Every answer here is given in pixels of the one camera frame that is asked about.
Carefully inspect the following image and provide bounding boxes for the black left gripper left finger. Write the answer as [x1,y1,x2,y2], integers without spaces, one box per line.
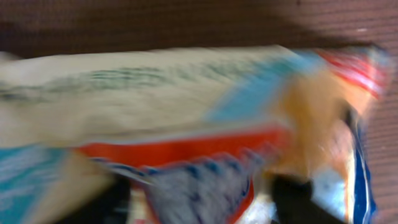
[55,175,131,224]

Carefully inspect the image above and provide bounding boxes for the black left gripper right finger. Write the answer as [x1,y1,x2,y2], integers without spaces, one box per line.
[271,174,345,224]

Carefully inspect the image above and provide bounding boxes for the yellow snack bag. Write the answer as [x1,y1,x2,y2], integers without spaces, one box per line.
[1,46,394,223]

